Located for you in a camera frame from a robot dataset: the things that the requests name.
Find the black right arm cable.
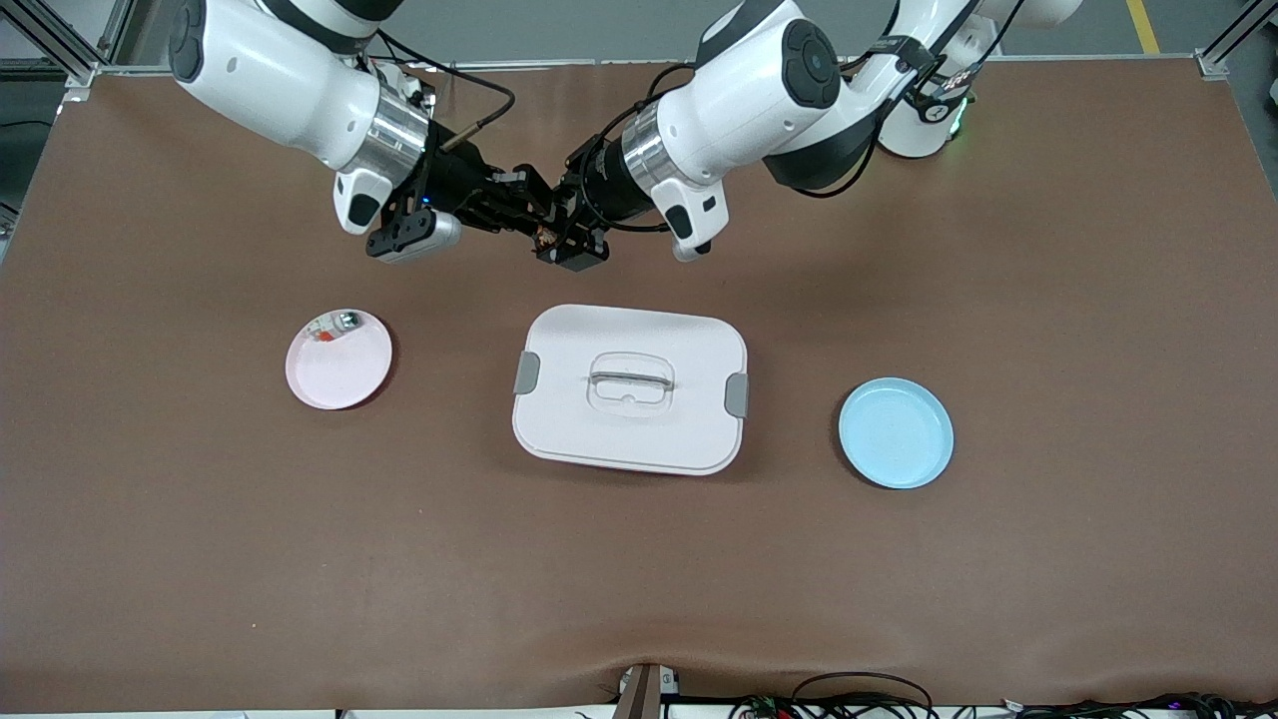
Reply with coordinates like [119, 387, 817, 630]
[374, 30, 516, 153]

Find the pink round plate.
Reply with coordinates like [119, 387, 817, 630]
[286, 309, 393, 411]

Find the silver table edge rail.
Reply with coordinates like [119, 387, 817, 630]
[95, 55, 1199, 75]

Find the clear box lid handle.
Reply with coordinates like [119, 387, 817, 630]
[587, 352, 676, 412]

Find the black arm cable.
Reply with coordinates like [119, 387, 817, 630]
[374, 30, 516, 153]
[577, 0, 1029, 233]

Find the light blue round plate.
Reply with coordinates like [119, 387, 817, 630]
[838, 376, 956, 490]

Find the white circuit breaker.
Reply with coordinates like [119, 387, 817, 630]
[304, 312, 364, 347]

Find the brown camera mount post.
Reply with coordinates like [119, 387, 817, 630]
[614, 662, 682, 719]

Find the black cable bundle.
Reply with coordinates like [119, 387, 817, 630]
[729, 691, 1278, 719]

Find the black looped cable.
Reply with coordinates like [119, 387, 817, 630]
[792, 671, 936, 719]

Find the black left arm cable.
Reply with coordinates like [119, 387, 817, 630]
[577, 0, 1029, 233]

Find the white lidded storage box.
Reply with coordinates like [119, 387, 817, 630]
[511, 304, 750, 477]

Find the aluminium frame profile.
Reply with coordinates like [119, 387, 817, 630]
[0, 0, 136, 93]
[1196, 0, 1278, 81]

